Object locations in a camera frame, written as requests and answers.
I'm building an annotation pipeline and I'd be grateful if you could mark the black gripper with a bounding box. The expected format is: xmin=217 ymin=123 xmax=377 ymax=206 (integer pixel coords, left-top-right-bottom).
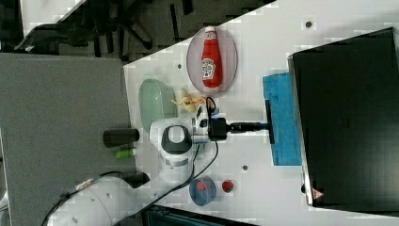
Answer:
xmin=208 ymin=118 xmax=267 ymax=141

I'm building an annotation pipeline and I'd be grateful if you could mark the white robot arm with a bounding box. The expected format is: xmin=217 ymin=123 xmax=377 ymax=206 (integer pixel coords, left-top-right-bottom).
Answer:
xmin=42 ymin=104 xmax=272 ymax=226

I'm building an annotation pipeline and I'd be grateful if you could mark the black toaster oven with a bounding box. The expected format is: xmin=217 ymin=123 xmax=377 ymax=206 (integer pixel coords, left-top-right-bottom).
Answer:
xmin=288 ymin=27 xmax=399 ymax=217

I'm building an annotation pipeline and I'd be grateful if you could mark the yellow toy with orange slice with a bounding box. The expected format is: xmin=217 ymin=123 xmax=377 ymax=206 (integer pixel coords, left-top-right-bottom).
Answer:
xmin=172 ymin=89 xmax=205 ymax=113

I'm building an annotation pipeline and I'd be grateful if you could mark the red strawberry toy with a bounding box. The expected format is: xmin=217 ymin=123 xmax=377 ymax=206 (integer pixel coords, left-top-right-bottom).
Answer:
xmin=222 ymin=180 xmax=234 ymax=193

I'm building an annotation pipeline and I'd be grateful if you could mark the red item in blue bowl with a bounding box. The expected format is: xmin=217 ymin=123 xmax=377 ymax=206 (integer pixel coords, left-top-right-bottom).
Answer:
xmin=197 ymin=182 xmax=206 ymax=191

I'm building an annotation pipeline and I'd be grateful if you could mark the red ketchup bottle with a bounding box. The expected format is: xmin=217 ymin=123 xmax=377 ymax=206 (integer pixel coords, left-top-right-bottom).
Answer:
xmin=200 ymin=26 xmax=223 ymax=89

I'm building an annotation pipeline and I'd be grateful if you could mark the grey oval plate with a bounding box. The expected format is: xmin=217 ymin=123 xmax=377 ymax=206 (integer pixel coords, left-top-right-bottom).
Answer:
xmin=186 ymin=27 xmax=238 ymax=95

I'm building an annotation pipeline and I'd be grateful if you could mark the blue small bowl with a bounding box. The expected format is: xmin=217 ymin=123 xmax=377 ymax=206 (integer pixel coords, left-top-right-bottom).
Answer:
xmin=189 ymin=176 xmax=217 ymax=206

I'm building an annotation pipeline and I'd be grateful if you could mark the large green bowl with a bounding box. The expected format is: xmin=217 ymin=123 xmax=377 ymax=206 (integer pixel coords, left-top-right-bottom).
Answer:
xmin=138 ymin=79 xmax=178 ymax=133

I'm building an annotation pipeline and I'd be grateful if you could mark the black cylinder lower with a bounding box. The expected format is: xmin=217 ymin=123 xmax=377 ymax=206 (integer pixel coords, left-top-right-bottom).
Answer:
xmin=123 ymin=172 xmax=150 ymax=188

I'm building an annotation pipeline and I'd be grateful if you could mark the black cylinder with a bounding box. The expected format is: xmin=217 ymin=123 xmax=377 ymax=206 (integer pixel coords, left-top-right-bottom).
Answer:
xmin=103 ymin=129 xmax=140 ymax=148
xmin=123 ymin=172 xmax=150 ymax=188

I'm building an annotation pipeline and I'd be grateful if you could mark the green marker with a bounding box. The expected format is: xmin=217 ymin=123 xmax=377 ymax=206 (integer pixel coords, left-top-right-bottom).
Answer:
xmin=115 ymin=149 xmax=136 ymax=159

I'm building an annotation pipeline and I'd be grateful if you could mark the black cylinder upper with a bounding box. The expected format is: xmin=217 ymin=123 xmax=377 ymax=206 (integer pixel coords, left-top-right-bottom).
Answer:
xmin=103 ymin=129 xmax=140 ymax=148

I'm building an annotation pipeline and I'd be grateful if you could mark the black office chair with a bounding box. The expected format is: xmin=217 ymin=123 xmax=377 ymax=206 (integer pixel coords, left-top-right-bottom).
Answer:
xmin=13 ymin=0 xmax=196 ymax=62

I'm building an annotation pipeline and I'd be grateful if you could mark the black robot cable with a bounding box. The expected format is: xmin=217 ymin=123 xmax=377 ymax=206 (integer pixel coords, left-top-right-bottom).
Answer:
xmin=40 ymin=96 xmax=220 ymax=226

